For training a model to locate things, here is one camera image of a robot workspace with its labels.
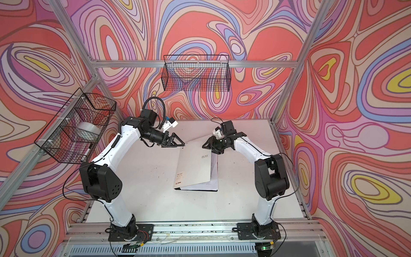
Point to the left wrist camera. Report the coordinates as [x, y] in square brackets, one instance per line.
[169, 122]

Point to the black white marker pen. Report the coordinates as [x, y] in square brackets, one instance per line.
[86, 154]

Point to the green circuit board right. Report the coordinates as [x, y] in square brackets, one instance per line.
[265, 247]

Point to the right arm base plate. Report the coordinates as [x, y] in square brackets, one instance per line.
[254, 231]

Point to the green circuit board left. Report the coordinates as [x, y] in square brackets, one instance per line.
[131, 248]

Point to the black wire basket wall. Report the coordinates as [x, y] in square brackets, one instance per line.
[192, 73]
[73, 134]

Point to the black wire basket left wall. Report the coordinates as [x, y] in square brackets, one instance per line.
[73, 134]

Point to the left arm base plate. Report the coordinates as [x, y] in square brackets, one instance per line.
[135, 233]

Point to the green circuit board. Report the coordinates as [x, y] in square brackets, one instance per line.
[131, 248]
[265, 247]

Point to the black wire basket back wall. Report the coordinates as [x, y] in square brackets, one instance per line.
[192, 73]

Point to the aluminium front rail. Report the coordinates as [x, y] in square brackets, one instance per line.
[196, 232]

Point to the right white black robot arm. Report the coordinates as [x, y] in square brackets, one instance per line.
[270, 179]

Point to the white RAY file folder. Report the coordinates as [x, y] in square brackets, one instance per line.
[197, 168]

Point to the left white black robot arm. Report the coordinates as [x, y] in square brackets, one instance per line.
[99, 178]

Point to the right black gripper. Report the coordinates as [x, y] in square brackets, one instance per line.
[212, 145]

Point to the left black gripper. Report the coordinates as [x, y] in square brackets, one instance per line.
[166, 138]

